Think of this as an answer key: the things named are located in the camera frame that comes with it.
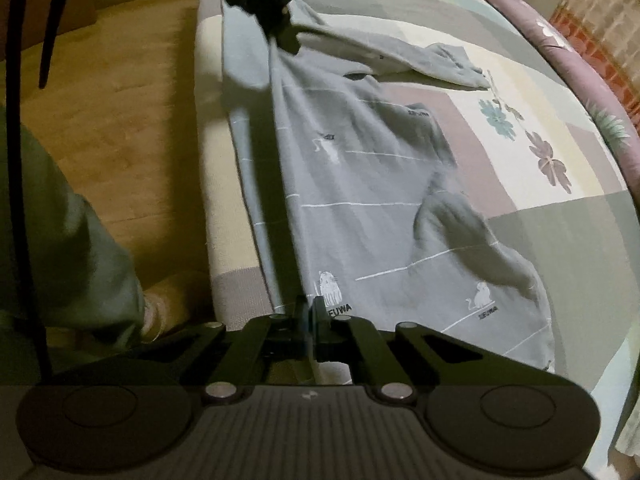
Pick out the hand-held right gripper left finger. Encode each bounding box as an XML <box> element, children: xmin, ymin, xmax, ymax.
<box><xmin>75</xmin><ymin>295</ymin><xmax>309</xmax><ymax>405</ymax></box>

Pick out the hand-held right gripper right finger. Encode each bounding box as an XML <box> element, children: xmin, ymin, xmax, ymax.
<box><xmin>311</xmin><ymin>296</ymin><xmax>546</xmax><ymax>406</ymax></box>

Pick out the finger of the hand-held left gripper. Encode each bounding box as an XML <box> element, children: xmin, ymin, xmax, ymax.
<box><xmin>250</xmin><ymin>0</ymin><xmax>303</xmax><ymax>56</ymax></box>

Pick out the grey patterned sweater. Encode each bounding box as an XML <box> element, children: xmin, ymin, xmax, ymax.
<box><xmin>220</xmin><ymin>0</ymin><xmax>556</xmax><ymax>376</ymax></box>

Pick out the person's foot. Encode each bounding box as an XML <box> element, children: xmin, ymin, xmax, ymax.
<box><xmin>140</xmin><ymin>280</ymin><xmax>216</xmax><ymax>346</ymax></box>

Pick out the brown wooden cabinet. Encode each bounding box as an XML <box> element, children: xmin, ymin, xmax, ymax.
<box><xmin>0</xmin><ymin>0</ymin><xmax>98</xmax><ymax>66</ymax></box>

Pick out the person's green clothing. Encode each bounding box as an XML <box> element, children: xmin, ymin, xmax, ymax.
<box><xmin>0</xmin><ymin>105</ymin><xmax>146</xmax><ymax>391</ymax></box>

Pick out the purple floral quilt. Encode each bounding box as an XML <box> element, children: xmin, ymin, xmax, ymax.
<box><xmin>435</xmin><ymin>0</ymin><xmax>640</xmax><ymax>141</ymax></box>

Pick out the patterned curtain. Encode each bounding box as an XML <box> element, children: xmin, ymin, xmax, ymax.
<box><xmin>547</xmin><ymin>0</ymin><xmax>640</xmax><ymax>116</ymax></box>

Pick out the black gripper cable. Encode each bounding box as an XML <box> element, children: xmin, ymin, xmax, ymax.
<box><xmin>39</xmin><ymin>0</ymin><xmax>88</xmax><ymax>88</ymax></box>
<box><xmin>0</xmin><ymin>0</ymin><xmax>56</xmax><ymax>381</ymax></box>

